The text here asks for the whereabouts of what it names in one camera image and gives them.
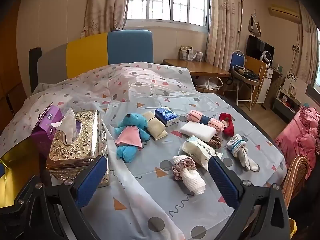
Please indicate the black upright panel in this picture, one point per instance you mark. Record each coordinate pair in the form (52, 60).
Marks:
(34, 67)

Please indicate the multicolour chair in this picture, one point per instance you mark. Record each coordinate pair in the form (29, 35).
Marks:
(85, 55)

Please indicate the barred window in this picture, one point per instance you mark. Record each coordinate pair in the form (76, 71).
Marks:
(160, 5)

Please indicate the light blue knitted socks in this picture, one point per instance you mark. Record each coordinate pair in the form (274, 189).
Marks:
(237, 145)

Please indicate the wicker chair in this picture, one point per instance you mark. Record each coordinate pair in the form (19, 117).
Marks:
(297, 170)

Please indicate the blue tissue packet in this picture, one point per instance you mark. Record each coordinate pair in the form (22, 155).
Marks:
(166, 116)

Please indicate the mauve satin scrunchie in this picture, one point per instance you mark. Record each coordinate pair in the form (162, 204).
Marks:
(185, 166)

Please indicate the red fuzzy sock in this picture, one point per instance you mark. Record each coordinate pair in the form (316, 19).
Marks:
(228, 130)

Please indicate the brown satin scrunchie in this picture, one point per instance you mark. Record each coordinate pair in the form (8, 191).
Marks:
(215, 141)

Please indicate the black television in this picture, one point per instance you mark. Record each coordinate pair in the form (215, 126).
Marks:
(255, 46)

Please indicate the white cabinet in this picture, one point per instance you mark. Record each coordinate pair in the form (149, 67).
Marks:
(265, 85)

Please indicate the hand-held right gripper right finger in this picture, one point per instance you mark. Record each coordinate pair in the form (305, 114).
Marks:
(225, 185)

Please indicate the blue plush toy pink dress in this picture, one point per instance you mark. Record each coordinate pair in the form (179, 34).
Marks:
(130, 125)

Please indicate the white small box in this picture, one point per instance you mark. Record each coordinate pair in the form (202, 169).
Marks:
(198, 56)

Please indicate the gold storage box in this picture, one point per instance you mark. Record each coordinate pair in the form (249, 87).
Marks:
(15, 160)

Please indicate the patterned plastic tablecloth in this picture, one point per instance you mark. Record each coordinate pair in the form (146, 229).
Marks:
(150, 180)

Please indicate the metal pole stand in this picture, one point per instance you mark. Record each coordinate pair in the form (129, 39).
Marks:
(241, 17)

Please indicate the cream towel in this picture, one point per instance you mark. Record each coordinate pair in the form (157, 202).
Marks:
(155, 127)

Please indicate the wall air conditioner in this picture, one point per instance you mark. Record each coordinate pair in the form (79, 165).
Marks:
(283, 12)

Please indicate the round tray with dark items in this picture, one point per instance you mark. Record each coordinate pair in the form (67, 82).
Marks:
(245, 75)

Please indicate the blue folding chair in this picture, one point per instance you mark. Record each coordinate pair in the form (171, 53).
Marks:
(236, 57)

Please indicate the wooden board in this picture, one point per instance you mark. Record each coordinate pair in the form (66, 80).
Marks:
(252, 62)

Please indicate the wooden wardrobe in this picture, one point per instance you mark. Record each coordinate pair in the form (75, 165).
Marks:
(10, 80)

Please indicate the white round fan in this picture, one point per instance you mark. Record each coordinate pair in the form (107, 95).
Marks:
(266, 57)

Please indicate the ornate gold tissue box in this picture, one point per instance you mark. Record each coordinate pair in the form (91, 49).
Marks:
(75, 155)

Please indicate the pink ruffled bedding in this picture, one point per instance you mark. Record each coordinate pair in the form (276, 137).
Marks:
(300, 135)

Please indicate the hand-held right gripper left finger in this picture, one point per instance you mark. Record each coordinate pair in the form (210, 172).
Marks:
(92, 177)

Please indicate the pink towel blue band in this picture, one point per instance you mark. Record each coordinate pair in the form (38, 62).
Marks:
(193, 116)

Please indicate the purple tissue box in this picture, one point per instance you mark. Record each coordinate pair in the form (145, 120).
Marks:
(47, 120)

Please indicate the beige patterned curtain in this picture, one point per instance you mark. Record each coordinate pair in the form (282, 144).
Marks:
(222, 30)
(105, 5)
(307, 50)

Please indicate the beige printed box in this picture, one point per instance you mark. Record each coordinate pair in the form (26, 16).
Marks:
(185, 53)

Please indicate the white wet wipes packet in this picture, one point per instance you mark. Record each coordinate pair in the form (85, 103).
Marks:
(197, 150)

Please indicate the grey low shelf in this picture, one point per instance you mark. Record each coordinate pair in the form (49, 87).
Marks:
(285, 105)

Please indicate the hanging beige bag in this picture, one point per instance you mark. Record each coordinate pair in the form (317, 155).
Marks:
(255, 28)

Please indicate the white waffle cloth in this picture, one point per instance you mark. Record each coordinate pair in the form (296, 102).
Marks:
(192, 182)

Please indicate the wooden desk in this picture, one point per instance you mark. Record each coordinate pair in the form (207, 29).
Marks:
(197, 67)

